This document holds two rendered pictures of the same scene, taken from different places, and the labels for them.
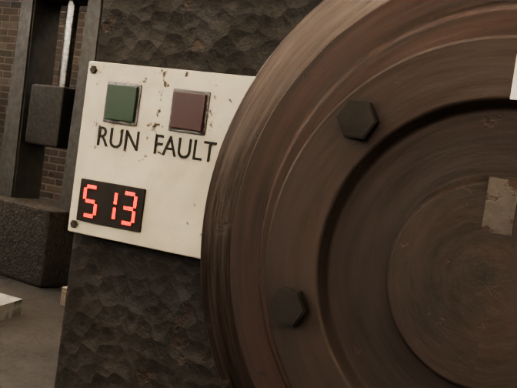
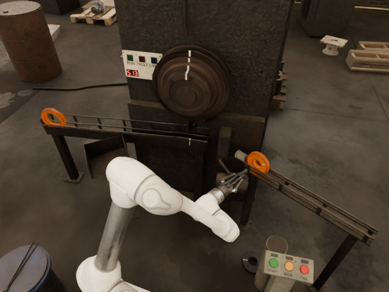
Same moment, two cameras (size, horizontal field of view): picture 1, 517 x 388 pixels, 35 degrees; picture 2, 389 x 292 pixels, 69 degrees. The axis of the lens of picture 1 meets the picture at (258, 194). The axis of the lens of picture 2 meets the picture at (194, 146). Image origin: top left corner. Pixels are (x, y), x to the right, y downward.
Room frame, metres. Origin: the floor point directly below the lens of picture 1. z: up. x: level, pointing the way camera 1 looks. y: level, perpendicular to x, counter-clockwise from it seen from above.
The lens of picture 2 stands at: (-0.93, 0.14, 2.01)
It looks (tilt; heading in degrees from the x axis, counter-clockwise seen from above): 42 degrees down; 347
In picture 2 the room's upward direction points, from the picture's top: 1 degrees clockwise
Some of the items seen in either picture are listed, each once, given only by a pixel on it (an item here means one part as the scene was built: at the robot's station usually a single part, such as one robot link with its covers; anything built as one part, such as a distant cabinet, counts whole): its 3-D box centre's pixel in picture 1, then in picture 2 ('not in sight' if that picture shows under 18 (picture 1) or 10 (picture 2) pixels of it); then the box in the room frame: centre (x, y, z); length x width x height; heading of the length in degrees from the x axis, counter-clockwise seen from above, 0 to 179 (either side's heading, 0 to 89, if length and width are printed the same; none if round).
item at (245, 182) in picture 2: not in sight; (229, 199); (0.29, -0.42, 0.27); 0.22 x 0.13 x 0.53; 64
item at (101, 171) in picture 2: not in sight; (115, 183); (0.54, 0.39, 0.36); 0.26 x 0.20 x 0.72; 99
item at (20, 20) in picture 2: not in sight; (29, 42); (3.18, 1.44, 0.45); 0.59 x 0.59 x 0.89
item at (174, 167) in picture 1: (187, 162); (143, 65); (0.80, 0.07, 1.15); 0.26 x 0.02 x 0.18; 64
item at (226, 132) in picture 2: not in sight; (224, 143); (0.46, -0.40, 0.68); 0.11 x 0.08 x 0.24; 154
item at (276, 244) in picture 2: not in sight; (269, 265); (-0.25, -0.51, 0.26); 0.12 x 0.12 x 0.52
